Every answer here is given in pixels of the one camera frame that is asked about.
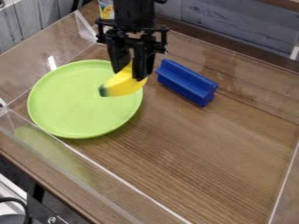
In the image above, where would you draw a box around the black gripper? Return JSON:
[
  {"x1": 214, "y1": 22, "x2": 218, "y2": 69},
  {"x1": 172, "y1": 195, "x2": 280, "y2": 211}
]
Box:
[{"x1": 96, "y1": 8, "x2": 168, "y2": 81}]

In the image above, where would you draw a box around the yellow toy banana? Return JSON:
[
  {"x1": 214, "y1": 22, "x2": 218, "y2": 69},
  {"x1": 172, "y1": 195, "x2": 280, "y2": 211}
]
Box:
[{"x1": 99, "y1": 63, "x2": 148, "y2": 97}]

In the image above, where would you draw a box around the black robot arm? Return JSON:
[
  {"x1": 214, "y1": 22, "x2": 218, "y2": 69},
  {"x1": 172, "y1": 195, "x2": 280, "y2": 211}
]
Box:
[{"x1": 96, "y1": 0, "x2": 170, "y2": 81}]

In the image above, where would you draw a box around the green round plate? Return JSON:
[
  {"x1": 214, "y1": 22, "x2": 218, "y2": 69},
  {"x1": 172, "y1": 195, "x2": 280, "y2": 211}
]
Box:
[{"x1": 27, "y1": 59, "x2": 144, "y2": 139}]

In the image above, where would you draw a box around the yellow labelled tin can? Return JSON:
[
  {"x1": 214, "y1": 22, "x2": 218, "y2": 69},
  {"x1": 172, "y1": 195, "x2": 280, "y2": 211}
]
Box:
[{"x1": 97, "y1": 0, "x2": 115, "y2": 19}]

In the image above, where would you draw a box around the blue plastic block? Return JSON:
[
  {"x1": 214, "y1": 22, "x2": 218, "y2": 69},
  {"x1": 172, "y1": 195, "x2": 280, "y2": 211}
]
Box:
[{"x1": 155, "y1": 59, "x2": 219, "y2": 107}]

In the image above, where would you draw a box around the clear acrylic corner bracket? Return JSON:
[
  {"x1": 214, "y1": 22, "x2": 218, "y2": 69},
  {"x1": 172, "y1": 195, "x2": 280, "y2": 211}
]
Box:
[{"x1": 73, "y1": 10, "x2": 97, "y2": 43}]

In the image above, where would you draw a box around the clear acrylic front wall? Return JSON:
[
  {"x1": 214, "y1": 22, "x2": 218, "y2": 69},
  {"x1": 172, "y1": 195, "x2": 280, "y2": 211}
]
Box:
[{"x1": 0, "y1": 104, "x2": 191, "y2": 224}]

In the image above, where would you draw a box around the black cable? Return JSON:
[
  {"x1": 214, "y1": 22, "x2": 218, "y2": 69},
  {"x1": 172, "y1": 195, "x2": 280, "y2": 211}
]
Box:
[{"x1": 0, "y1": 197, "x2": 33, "y2": 224}]

